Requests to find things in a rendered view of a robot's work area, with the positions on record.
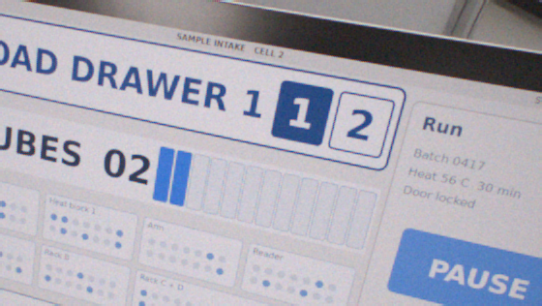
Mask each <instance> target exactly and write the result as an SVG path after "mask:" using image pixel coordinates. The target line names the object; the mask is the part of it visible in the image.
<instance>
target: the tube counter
mask: <svg viewBox="0 0 542 306"><path fill-rule="evenodd" d="M96 191H100V192H105V193H110V194H114V195H117V196H121V197H125V198H129V199H138V200H142V201H146V202H150V203H154V205H158V206H162V207H167V208H171V209H175V210H179V211H183V212H187V213H192V214H196V215H200V216H204V217H208V218H212V219H217V220H221V221H225V222H230V223H233V224H237V225H241V226H246V227H250V228H254V229H258V230H266V231H270V232H275V233H278V234H282V235H286V237H290V238H295V239H300V240H304V241H308V242H312V243H315V244H319V245H324V246H329V247H333V248H337V249H341V250H345V251H350V252H354V253H358V254H362V255H364V253H365V250H366V246H367V242H368V239H369V235H370V230H371V227H372V223H373V219H374V217H375V213H376V210H377V207H378V202H379V199H380V195H381V191H382V189H378V188H373V187H368V186H363V185H359V184H354V183H350V182H345V181H340V180H336V179H331V178H327V177H322V176H317V175H312V174H308V173H304V171H299V170H295V169H289V168H281V167H276V166H272V165H267V164H264V163H258V162H253V161H249V160H244V159H240V158H235V157H231V156H226V155H221V154H217V153H212V152H208V151H203V150H198V149H193V148H189V147H185V146H180V145H176V144H171V143H166V142H161V141H156V140H153V139H152V138H144V137H140V136H134V135H130V134H125V133H121V132H116V131H111V130H108V129H104V131H103V139H102V148H101V157H100V164H99V174H98V182H97V190H96Z"/></svg>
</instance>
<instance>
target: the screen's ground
mask: <svg viewBox="0 0 542 306"><path fill-rule="evenodd" d="M0 14H7V15H16V16H22V17H27V18H34V19H38V20H44V21H49V22H54V23H61V24H66V25H72V27H76V28H83V29H88V30H93V31H99V32H104V33H110V34H115V35H121V36H126V37H131V38H137V39H142V40H148V41H153V42H159V43H164V44H170V45H176V46H185V47H190V48H191V49H196V50H202V51H208V52H213V53H218V54H223V55H229V56H235V57H240V58H246V59H251V60H255V61H262V62H267V63H273V64H278V65H284V66H290V67H294V68H300V69H305V70H311V71H316V72H323V73H327V74H332V75H338V76H343V77H354V78H360V79H365V80H369V81H376V82H381V83H387V84H392V86H395V85H398V87H404V88H408V89H409V93H408V96H407V100H406V106H405V110H404V114H403V118H402V122H400V126H399V129H398V133H397V135H396V139H395V144H394V147H393V151H392V155H391V158H390V162H389V166H388V169H387V172H386V174H384V172H379V171H373V170H369V169H364V168H357V167H352V166H346V165H342V164H337V163H332V162H328V161H323V160H318V159H313V158H309V157H304V156H299V155H295V154H289V153H285V152H281V151H276V150H271V149H266V148H262V147H256V146H251V145H248V144H243V143H238V142H234V141H229V140H224V139H223V138H215V137H210V136H206V135H202V134H196V133H191V132H187V131H182V130H177V129H173V128H169V127H163V126H158V125H154V124H149V123H144V122H140V121H135V120H130V119H126V118H121V117H116V116H112V115H107V114H101V113H97V112H93V111H88V109H83V108H79V107H69V106H65V105H60V104H55V103H51V102H46V101H41V100H36V99H32V98H27V97H21V96H17V95H13V94H8V93H4V92H0V178H2V179H6V180H10V181H14V182H17V183H22V184H26V185H30V186H34V187H38V188H42V189H47V190H51V191H55V192H59V193H63V194H67V195H71V196H76V197H80V198H84V199H91V200H95V201H99V202H104V203H108V205H112V206H116V207H120V208H124V209H128V210H132V211H136V212H141V213H145V214H149V215H153V216H157V217H161V218H166V219H169V220H173V221H177V222H181V223H185V224H190V225H194V226H199V227H203V228H207V229H211V230H217V231H221V232H225V233H230V234H235V235H239V236H243V238H247V239H251V240H254V241H258V242H263V243H267V244H271V245H275V246H279V247H284V248H288V249H292V250H296V251H300V252H304V253H308V254H312V255H316V256H320V257H325V258H329V259H333V260H340V261H344V262H349V263H353V264H356V265H357V266H361V268H360V272H359V275H358V279H357V283H356V286H355V290H354V294H353V297H352V301H351V305H350V306H442V305H438V304H435V303H431V302H427V301H422V300H418V299H414V298H410V297H406V296H402V295H397V294H394V293H390V291H386V290H385V287H386V284H387V280H388V277H389V273H390V270H391V266H392V262H393V259H394V256H395V253H396V249H397V246H398V242H399V239H400V236H401V231H403V230H402V229H403V228H404V226H407V227H411V228H416V229H420V230H428V231H432V232H433V233H437V234H441V235H445V236H450V237H455V238H460V239H463V240H467V241H472V242H477V243H481V244H486V245H490V246H495V247H499V248H503V249H508V250H512V251H516V252H522V253H526V254H531V255H535V256H538V258H542V93H540V92H534V91H528V90H523V89H518V88H511V87H506V86H500V85H494V84H489V83H483V82H478V81H472V80H465V79H460V78H454V77H449V76H438V75H433V74H427V73H420V72H415V71H410V70H405V69H399V68H392V67H387V66H381V65H377V64H370V63H364V62H359V61H353V60H348V59H342V58H336V57H331V56H325V55H320V54H313V53H308V52H303V50H297V49H291V48H285V47H279V46H270V45H264V44H259V43H252V42H247V41H241V40H235V39H231V38H224V37H219V36H213V35H207V34H202V33H196V32H191V31H185V30H179V29H174V28H168V27H162V26H157V25H151V24H146V23H140V21H133V20H128V19H123V18H118V17H112V16H105V15H95V14H90V13H85V12H78V11H73V10H67V9H62V8H55V7H50V6H45V5H39V4H34V2H27V1H21V0H0ZM104 129H108V130H111V131H116V132H121V133H125V134H130V135H134V136H140V137H144V138H152V139H153V140H156V141H161V142H166V143H171V144H176V145H180V146H185V147H189V148H193V149H198V150H203V151H208V152H212V153H217V154H221V155H226V156H231V157H235V158H240V159H244V160H249V161H253V162H258V163H264V164H267V165H272V166H276V167H281V168H289V169H295V170H299V171H304V173H308V174H312V175H317V176H322V177H327V178H331V179H336V180H340V181H345V182H350V183H354V184H359V185H363V186H368V187H373V188H378V189H382V191H381V195H380V199H379V202H378V207H377V210H376V213H375V217H374V219H373V223H372V227H371V230H370V235H369V239H368V242H367V246H366V250H365V253H364V255H362V254H358V253H354V252H350V251H345V250H341V249H337V248H333V247H329V246H324V245H319V244H315V243H312V242H308V241H304V240H300V239H295V238H290V237H286V235H282V234H278V233H275V232H270V231H266V230H262V229H254V228H250V227H246V226H241V225H237V224H233V223H230V222H225V221H221V220H217V219H212V218H208V217H204V216H200V215H196V214H192V213H187V212H183V211H179V210H175V209H171V208H167V207H162V206H158V205H154V203H150V202H146V201H142V200H138V199H129V198H125V197H121V196H117V195H114V194H110V193H105V192H100V191H96V190H97V182H98V174H99V164H100V157H101V148H102V139H103V131H104ZM0 287H3V288H7V289H10V290H14V291H16V292H18V291H20V293H24V294H28V295H31V296H35V297H38V298H41V299H44V300H48V301H52V302H56V303H59V304H63V305H66V306H93V305H89V304H85V303H82V302H77V301H74V300H71V299H68V298H64V297H61V296H57V295H53V293H49V292H45V291H39V290H36V289H32V288H29V287H25V286H22V285H18V284H14V283H11V282H7V281H4V280H0Z"/></svg>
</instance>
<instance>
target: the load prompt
mask: <svg viewBox="0 0 542 306"><path fill-rule="evenodd" d="M0 92H4V93H8V94H13V95H17V96H21V97H27V98H32V99H36V100H41V101H46V102H51V103H55V104H60V105H65V106H69V107H79V108H83V109H88V111H93V112H97V113H101V114H107V115H112V116H116V117H121V118H126V119H130V120H135V121H140V122H144V123H149V124H154V125H158V126H163V127H169V128H173V129H177V130H182V131H187V132H191V133H196V134H202V135H206V136H210V137H215V138H223V139H224V140H229V141H234V142H238V143H243V144H248V145H251V146H256V147H262V148H266V149H271V150H276V151H281V152H285V153H289V154H295V155H299V156H304V157H309V158H313V159H318V160H323V161H328V162H332V163H337V164H342V165H346V166H352V167H357V168H364V169H369V170H373V171H379V172H384V174H386V172H387V169H388V166H389V162H390V158H391V155H392V151H393V147H394V144H395V139H396V135H397V133H398V129H399V126H400V122H402V118H403V114H404V110H405V106H406V103H407V96H408V93H409V89H408V88H404V87H398V85H395V86H392V84H387V83H381V82H376V81H369V80H365V79H360V78H354V77H349V76H338V75H332V74H327V73H323V72H316V71H311V70H305V69H300V68H294V67H290V66H284V65H278V64H273V63H267V62H262V61H255V60H251V59H246V58H240V57H235V56H229V55H223V54H218V53H213V52H208V51H202V50H196V49H191V48H190V47H185V46H176V45H170V44H164V43H159V42H153V41H148V40H142V39H137V38H131V37H126V36H121V35H115V34H110V33H104V32H99V31H93V30H88V29H83V28H76V27H72V25H66V24H61V23H54V22H49V21H44V20H38V19H34V18H27V17H22V16H16V15H7V14H0Z"/></svg>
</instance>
